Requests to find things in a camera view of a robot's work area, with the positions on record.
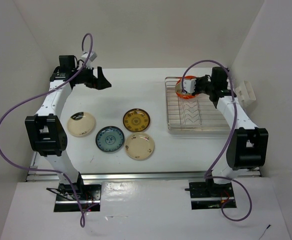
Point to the orange plastic plate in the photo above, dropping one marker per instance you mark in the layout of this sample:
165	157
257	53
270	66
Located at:
191	76

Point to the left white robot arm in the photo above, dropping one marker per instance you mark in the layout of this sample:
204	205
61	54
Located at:
45	131

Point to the aluminium frame rail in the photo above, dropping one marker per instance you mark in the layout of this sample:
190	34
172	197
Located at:
176	153

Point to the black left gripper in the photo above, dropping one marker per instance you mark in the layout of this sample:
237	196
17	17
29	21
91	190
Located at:
100	82

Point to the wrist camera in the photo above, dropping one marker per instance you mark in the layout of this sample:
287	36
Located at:
189	85
88	58

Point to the yellow plate with dark rim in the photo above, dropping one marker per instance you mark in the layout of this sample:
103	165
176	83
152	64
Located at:
136	120

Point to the beige plate with green brushstroke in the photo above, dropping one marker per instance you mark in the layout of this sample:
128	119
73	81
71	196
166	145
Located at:
81	124

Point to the blue floral plate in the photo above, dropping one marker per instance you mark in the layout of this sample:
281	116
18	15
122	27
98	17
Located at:
110	139

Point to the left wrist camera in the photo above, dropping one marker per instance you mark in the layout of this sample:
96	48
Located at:
88	58

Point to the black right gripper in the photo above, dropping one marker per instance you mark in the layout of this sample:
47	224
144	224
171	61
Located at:
198	79

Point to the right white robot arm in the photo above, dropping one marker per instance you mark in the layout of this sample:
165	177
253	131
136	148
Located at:
246	146

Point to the wire dish rack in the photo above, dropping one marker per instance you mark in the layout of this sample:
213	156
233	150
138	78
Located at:
192	116

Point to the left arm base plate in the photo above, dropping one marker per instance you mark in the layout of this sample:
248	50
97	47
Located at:
90	199

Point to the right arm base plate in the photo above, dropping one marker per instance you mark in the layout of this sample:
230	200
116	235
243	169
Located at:
209	195

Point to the beige plate with flower motifs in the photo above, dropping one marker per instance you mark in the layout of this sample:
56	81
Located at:
139	146

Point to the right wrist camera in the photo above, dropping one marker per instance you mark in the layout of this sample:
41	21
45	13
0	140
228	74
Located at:
189	85

